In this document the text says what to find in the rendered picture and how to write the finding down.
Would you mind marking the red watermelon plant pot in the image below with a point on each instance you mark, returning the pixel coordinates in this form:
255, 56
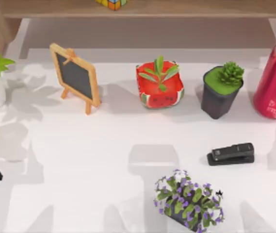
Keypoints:
160, 89

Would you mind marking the wooden framed blackboard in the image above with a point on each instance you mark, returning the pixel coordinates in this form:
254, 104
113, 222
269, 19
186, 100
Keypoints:
76, 76

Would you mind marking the black pot with green succulent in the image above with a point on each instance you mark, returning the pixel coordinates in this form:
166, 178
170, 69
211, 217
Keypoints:
219, 97

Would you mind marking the purple flower plant black pot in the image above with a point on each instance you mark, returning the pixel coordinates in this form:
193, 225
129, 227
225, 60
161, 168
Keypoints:
188, 201

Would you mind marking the black stapler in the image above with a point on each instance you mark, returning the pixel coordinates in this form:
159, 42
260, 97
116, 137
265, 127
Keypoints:
232, 154

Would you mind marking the wooden shelf unit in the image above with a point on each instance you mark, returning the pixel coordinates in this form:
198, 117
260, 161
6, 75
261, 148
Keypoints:
152, 9

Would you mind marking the multicoloured puzzle cube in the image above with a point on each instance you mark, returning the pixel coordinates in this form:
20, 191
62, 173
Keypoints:
113, 3

